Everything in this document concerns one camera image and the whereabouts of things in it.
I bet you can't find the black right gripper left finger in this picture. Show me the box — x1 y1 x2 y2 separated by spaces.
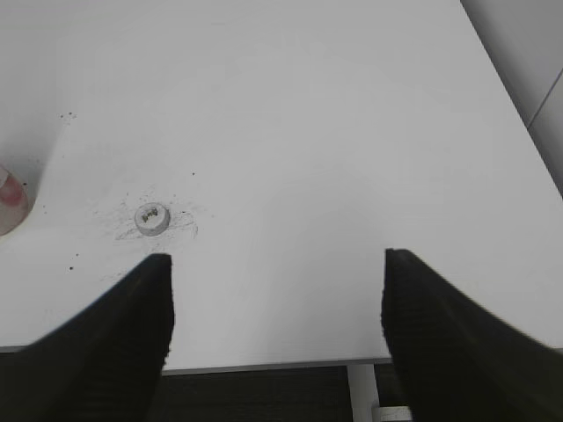
1 254 175 421

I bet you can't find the pink oolong tea bottle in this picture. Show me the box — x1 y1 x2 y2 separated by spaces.
0 166 30 236

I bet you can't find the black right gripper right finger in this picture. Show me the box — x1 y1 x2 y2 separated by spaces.
381 249 562 421

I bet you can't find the white bottle cap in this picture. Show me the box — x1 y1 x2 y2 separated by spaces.
134 202 171 236

